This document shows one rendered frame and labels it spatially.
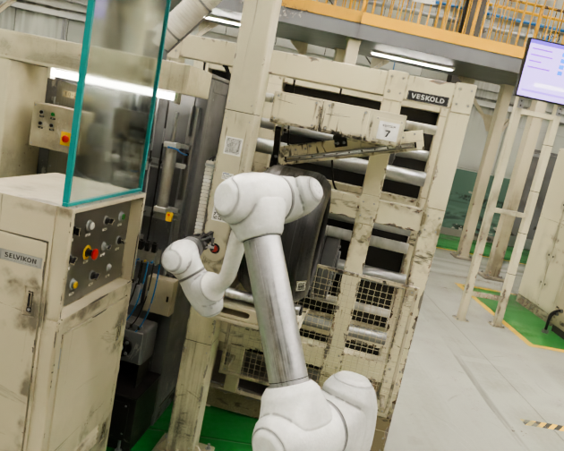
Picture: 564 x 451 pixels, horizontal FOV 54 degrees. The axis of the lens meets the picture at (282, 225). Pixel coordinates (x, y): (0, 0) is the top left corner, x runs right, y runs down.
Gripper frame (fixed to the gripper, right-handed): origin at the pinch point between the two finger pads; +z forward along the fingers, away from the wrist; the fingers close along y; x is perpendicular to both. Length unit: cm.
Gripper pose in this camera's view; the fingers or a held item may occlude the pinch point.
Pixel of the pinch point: (209, 235)
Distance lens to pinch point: 228.9
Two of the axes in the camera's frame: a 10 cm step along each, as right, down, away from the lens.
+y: -9.5, -2.7, 1.3
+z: 1.8, -1.9, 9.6
